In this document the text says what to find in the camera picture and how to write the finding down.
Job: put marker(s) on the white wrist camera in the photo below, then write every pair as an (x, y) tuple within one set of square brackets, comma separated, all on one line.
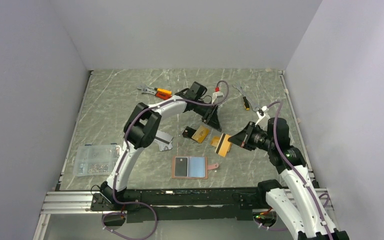
[(263, 117), (217, 96)]

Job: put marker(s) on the clear plastic screw box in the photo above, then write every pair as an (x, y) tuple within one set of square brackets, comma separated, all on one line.
[(91, 160)]

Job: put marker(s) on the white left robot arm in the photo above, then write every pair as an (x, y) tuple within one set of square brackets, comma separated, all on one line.
[(141, 129)]

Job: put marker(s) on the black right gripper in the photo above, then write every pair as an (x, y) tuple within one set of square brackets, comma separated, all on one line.
[(243, 138)]

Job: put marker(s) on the silver magnetic stripe card stack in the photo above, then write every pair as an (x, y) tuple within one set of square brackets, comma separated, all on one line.
[(164, 141)]

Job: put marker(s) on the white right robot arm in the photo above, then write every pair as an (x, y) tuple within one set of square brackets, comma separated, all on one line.
[(306, 217)]

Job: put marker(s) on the brown leather card holder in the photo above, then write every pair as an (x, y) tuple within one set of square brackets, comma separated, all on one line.
[(198, 167)]

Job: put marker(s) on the aluminium frame rail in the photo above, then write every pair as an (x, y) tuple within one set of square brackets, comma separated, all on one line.
[(67, 202)]

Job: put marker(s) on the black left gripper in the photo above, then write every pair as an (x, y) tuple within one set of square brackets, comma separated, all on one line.
[(211, 118)]

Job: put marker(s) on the red orange adjustable wrench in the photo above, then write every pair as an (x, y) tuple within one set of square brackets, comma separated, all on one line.
[(160, 93)]

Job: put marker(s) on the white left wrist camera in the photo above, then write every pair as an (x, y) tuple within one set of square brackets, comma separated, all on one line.
[(217, 96)]

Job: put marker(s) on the black VIP card stack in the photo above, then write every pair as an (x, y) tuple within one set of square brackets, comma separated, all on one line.
[(188, 132)]

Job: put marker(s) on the orange card stack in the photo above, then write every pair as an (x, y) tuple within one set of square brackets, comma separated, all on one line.
[(215, 141)]

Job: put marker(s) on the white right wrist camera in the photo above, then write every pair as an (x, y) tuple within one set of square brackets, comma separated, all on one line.
[(263, 117)]

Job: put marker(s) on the yellow handled screwdriver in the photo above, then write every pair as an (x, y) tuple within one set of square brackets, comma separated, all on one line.
[(246, 103)]

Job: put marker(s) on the silver open end wrench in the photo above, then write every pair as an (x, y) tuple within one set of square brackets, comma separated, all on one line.
[(238, 87)]

